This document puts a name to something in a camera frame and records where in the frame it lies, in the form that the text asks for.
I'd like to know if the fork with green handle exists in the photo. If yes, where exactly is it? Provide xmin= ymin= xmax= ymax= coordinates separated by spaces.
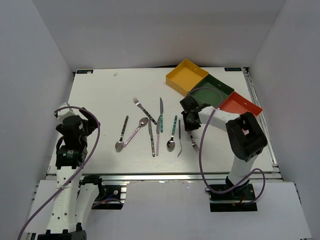
xmin=177 ymin=119 xmax=183 ymax=157

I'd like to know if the fork with pink handle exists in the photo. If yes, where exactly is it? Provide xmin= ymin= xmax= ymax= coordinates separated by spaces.
xmin=188 ymin=131 xmax=200 ymax=152

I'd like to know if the fork with black patterned handle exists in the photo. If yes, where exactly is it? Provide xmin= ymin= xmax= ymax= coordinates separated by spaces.
xmin=133 ymin=97 xmax=157 ymax=125

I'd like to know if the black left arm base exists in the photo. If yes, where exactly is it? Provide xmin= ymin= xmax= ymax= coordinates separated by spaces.
xmin=79 ymin=175 xmax=123 ymax=210

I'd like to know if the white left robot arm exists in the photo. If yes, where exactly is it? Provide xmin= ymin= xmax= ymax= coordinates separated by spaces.
xmin=37 ymin=106 xmax=106 ymax=240

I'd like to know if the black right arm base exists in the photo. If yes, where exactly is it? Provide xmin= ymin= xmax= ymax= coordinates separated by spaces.
xmin=205 ymin=183 xmax=258 ymax=213

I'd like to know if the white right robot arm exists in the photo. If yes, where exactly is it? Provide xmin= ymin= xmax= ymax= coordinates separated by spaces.
xmin=180 ymin=96 xmax=268 ymax=200

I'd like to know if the green square bin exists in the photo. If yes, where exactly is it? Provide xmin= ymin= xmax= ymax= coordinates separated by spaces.
xmin=190 ymin=74 xmax=234 ymax=108

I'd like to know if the yellow square bin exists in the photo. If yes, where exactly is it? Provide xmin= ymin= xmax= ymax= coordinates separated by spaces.
xmin=165 ymin=59 xmax=209 ymax=97

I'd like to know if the orange square bin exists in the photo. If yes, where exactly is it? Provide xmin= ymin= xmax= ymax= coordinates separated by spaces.
xmin=219 ymin=91 xmax=263 ymax=117

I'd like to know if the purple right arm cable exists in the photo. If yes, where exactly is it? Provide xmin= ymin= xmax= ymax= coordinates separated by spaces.
xmin=187 ymin=87 xmax=266 ymax=205

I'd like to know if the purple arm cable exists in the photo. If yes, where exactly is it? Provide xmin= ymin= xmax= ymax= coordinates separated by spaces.
xmin=187 ymin=87 xmax=266 ymax=205
xmin=16 ymin=105 xmax=102 ymax=240

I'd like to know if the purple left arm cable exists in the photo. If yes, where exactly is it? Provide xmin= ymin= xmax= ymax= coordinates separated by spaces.
xmin=16 ymin=105 xmax=102 ymax=240

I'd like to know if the knife with green handle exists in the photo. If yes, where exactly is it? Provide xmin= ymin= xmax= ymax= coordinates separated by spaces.
xmin=160 ymin=97 xmax=164 ymax=133

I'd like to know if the spoon with green handle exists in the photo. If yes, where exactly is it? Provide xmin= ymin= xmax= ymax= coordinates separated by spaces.
xmin=166 ymin=115 xmax=178 ymax=152

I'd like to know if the knife with pink handle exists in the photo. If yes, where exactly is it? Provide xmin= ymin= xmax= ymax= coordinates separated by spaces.
xmin=155 ymin=116 xmax=161 ymax=156

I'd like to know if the spoon with black patterned handle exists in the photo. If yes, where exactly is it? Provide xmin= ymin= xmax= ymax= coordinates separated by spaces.
xmin=115 ymin=115 xmax=129 ymax=152

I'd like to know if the spoon with pink handle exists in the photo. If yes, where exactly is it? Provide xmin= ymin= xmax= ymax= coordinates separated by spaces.
xmin=124 ymin=117 xmax=149 ymax=147

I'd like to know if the knife with black patterned handle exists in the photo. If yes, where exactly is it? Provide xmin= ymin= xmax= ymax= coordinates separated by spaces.
xmin=148 ymin=119 xmax=156 ymax=157

